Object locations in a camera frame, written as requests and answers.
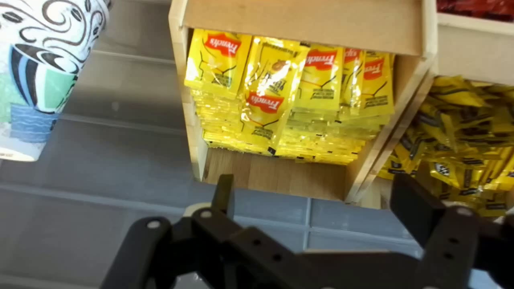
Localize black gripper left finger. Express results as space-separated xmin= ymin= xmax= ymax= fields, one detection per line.
xmin=99 ymin=175 xmax=300 ymax=289

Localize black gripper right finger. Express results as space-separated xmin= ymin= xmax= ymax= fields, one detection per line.
xmin=390 ymin=175 xmax=514 ymax=289

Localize yellow mustard sachet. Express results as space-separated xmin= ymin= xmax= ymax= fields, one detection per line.
xmin=241 ymin=37 xmax=308 ymax=154

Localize wooden condiment stand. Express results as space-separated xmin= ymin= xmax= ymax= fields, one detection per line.
xmin=168 ymin=0 xmax=512 ymax=202

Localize pile of gold sachets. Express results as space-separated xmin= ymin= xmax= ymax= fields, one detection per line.
xmin=379 ymin=76 xmax=514 ymax=218

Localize pile of yellow mustard sachets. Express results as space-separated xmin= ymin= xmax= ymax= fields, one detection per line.
xmin=184 ymin=29 xmax=395 ymax=165

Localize stack of patterned paper cups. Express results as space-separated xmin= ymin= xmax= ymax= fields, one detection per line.
xmin=0 ymin=0 xmax=112 ymax=162

